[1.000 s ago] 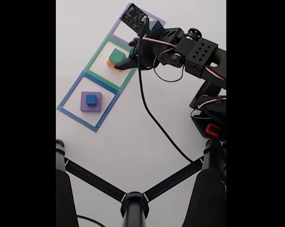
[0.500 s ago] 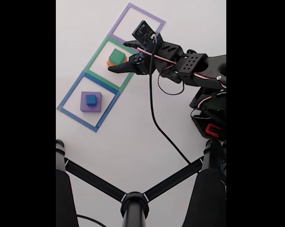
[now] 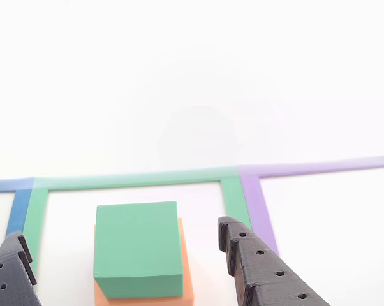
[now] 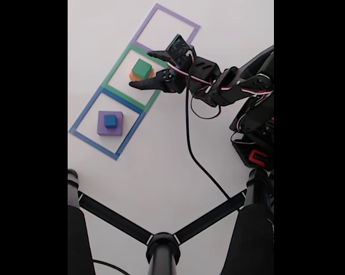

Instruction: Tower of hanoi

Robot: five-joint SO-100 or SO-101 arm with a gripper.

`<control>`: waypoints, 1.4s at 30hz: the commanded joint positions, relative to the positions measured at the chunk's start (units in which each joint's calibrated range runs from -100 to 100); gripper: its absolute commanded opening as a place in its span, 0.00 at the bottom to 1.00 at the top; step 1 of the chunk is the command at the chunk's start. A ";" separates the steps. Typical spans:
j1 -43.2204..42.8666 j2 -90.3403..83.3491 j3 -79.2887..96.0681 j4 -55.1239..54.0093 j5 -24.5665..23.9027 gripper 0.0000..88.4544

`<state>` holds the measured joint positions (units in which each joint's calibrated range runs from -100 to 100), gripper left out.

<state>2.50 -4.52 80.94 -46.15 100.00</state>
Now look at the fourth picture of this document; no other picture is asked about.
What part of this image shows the green tape square frame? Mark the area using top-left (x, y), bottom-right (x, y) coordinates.
top-left (101, 42), bottom-right (166, 113)

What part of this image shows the red table clamp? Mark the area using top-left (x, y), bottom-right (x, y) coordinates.
top-left (248, 148), bottom-right (269, 168)

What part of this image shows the purple square block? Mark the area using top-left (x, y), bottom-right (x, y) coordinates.
top-left (96, 111), bottom-right (124, 136)

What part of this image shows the blue tape square frame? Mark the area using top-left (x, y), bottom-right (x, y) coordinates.
top-left (68, 87), bottom-right (147, 161)

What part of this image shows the orange square block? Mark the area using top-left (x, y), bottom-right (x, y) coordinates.
top-left (129, 67), bottom-right (155, 83)

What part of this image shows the servo wire bundle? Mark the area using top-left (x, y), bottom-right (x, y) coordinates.
top-left (166, 61), bottom-right (275, 141)

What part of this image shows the green cube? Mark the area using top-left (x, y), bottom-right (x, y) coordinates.
top-left (132, 58), bottom-right (152, 78)

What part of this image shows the black camera tripod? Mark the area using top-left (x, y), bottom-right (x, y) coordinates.
top-left (68, 168), bottom-right (275, 275)

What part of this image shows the black cable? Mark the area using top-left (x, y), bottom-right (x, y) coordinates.
top-left (183, 51), bottom-right (232, 201)
top-left (92, 260), bottom-right (130, 275)

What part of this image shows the purple tape square frame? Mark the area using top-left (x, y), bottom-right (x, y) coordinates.
top-left (131, 2), bottom-right (201, 58)

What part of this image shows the small blue cube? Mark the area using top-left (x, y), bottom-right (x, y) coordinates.
top-left (104, 114), bottom-right (117, 129)

